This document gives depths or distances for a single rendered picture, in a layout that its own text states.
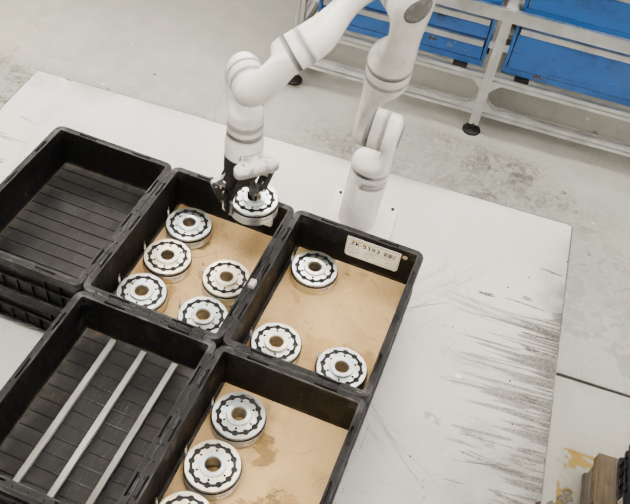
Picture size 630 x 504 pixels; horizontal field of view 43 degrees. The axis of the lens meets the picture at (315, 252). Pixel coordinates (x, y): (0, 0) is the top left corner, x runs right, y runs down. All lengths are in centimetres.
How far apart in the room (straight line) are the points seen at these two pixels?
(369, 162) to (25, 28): 249
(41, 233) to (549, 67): 223
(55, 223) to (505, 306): 108
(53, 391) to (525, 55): 240
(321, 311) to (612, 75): 203
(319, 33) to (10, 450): 92
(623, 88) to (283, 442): 235
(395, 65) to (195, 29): 252
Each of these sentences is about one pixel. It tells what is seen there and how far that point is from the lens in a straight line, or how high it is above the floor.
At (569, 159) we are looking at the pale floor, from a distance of 367.
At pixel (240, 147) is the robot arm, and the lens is 152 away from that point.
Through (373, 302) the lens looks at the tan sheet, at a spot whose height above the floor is 83.
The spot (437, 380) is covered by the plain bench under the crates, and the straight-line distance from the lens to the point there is 183.
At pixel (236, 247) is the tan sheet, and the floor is 83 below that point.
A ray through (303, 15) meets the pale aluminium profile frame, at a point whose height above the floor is 35.
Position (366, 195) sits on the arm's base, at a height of 91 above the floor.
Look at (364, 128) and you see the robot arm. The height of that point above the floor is 110.
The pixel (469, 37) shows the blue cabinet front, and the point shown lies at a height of 44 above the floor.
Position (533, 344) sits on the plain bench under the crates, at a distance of 197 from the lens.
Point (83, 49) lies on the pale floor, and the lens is 386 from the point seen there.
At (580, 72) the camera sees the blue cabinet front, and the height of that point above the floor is 42.
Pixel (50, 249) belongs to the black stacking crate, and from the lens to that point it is 184.
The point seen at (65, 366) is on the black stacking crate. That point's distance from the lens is 164.
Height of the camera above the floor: 218
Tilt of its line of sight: 48 degrees down
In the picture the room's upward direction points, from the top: 10 degrees clockwise
